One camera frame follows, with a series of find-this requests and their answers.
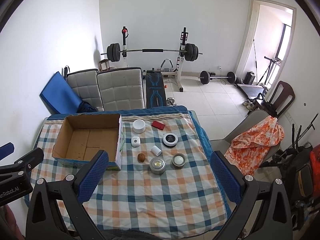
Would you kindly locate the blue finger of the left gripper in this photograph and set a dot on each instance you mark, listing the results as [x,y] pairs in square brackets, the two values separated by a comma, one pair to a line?
[6,150]
[30,160]

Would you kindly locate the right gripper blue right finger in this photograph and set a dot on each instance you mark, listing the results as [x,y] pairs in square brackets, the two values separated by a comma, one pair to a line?
[228,176]

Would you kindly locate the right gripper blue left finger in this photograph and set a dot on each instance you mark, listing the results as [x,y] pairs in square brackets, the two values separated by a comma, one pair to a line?
[89,176]

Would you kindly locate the white earbuds case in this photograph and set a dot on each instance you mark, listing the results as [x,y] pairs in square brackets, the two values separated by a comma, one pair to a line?
[135,141]

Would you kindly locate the gold rimmed white jar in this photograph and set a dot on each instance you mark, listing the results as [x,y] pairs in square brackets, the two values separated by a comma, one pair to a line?
[178,160]

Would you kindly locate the silver metal tin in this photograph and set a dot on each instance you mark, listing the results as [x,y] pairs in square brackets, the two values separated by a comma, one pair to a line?
[157,165]

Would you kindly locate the white round jar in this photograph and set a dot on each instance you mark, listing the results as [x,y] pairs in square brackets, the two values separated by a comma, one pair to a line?
[139,126]

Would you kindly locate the small white cylinder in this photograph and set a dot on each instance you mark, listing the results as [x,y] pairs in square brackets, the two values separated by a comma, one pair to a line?
[156,151]

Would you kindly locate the red rectangular case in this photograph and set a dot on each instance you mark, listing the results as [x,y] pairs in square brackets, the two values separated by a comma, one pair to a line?
[158,125]

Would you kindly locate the orange white cloth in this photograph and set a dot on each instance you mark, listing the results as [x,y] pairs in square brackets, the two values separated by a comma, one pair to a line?
[248,149]

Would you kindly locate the open cardboard box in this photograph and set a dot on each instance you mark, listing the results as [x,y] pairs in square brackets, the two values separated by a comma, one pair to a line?
[82,136]

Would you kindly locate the plaid checkered tablecloth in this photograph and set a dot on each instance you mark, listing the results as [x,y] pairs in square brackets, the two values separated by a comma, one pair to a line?
[181,202]

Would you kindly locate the blue folded mat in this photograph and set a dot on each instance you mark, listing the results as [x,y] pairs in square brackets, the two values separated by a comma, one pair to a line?
[59,96]

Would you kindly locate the dark blue bag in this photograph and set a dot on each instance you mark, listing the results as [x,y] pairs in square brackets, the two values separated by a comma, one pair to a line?
[85,107]

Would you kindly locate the right grey cushioned chair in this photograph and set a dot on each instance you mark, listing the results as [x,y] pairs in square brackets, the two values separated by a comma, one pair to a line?
[121,89]

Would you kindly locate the grey cushioned chair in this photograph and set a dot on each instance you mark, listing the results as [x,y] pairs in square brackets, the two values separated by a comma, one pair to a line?
[84,84]
[121,89]

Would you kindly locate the left grey cushioned chair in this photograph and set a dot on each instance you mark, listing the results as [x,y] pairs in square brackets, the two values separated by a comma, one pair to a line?
[84,84]

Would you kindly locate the black treadmill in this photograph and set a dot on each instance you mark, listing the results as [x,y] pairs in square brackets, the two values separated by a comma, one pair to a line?
[252,91]

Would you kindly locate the dark wooden chair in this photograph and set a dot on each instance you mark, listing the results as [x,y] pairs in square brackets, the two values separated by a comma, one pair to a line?
[281,99]

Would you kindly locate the black blue sit-up bench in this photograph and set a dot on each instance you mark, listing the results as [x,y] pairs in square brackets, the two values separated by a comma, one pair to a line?
[155,91]

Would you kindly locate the short barbell on floor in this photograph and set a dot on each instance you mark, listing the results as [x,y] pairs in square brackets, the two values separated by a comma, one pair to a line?
[205,77]

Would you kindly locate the white barbell rack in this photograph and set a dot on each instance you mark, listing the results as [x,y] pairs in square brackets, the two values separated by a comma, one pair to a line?
[177,71]

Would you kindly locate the long barbell with plates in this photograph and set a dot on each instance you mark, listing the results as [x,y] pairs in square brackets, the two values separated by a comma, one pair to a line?
[190,52]

